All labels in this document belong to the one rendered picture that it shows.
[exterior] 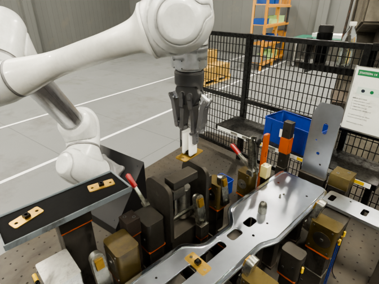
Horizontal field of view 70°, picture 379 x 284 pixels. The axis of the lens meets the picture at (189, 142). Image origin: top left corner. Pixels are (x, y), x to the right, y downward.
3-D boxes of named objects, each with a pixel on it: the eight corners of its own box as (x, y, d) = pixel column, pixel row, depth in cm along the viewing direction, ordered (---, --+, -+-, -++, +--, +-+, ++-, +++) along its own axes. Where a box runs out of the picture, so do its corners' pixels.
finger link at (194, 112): (195, 90, 71) (199, 91, 70) (198, 130, 76) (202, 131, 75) (185, 93, 69) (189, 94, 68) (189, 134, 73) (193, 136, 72)
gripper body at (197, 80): (166, 69, 67) (167, 104, 72) (193, 73, 62) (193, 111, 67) (185, 64, 73) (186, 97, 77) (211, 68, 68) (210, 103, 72)
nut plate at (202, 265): (212, 269, 81) (212, 266, 80) (203, 276, 78) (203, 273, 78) (192, 252, 86) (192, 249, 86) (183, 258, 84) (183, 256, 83)
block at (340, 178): (329, 244, 127) (349, 180, 111) (312, 235, 132) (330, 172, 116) (336, 235, 132) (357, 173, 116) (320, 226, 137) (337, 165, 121)
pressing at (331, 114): (324, 180, 122) (344, 107, 107) (300, 169, 129) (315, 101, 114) (325, 179, 122) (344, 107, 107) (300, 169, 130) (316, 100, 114)
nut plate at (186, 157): (185, 162, 74) (185, 158, 74) (175, 158, 77) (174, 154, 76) (203, 151, 80) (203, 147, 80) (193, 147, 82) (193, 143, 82)
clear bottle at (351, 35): (347, 66, 133) (358, 22, 124) (333, 65, 137) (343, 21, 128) (352, 65, 137) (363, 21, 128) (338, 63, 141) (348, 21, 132)
